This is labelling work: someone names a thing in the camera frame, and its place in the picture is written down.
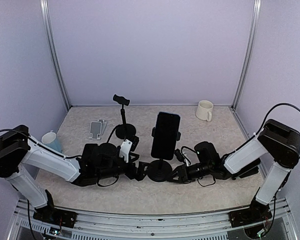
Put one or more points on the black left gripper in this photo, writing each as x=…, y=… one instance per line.
x=139, y=175

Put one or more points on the black folding phone stand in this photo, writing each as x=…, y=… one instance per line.
x=249, y=170

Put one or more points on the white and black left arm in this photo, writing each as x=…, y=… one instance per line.
x=97, y=162

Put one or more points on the blue phone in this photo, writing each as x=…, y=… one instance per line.
x=165, y=135

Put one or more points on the light blue plastic cup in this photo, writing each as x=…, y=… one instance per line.
x=50, y=139

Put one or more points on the left aluminium frame post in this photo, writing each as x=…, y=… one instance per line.
x=53, y=53

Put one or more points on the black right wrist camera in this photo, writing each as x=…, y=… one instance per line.
x=178, y=154

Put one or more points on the black round stand base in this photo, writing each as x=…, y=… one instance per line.
x=124, y=130

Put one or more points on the right aluminium frame post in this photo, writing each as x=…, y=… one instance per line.
x=248, y=53

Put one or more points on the aluminium front rail base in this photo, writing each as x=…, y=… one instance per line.
x=92, y=225

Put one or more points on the white ceramic mug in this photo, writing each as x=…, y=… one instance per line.
x=204, y=110

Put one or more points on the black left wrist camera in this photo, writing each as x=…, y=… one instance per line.
x=134, y=142

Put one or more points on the black front stand with pole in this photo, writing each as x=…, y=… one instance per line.
x=158, y=170

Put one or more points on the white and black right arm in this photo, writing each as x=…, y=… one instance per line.
x=273, y=138

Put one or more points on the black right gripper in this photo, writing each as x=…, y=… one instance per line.
x=183, y=175

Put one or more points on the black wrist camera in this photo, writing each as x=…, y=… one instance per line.
x=178, y=154
x=134, y=142

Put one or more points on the white folding phone stand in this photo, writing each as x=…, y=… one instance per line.
x=97, y=129

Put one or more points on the aluminium frame post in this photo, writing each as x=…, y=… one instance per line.
x=248, y=53
x=53, y=53

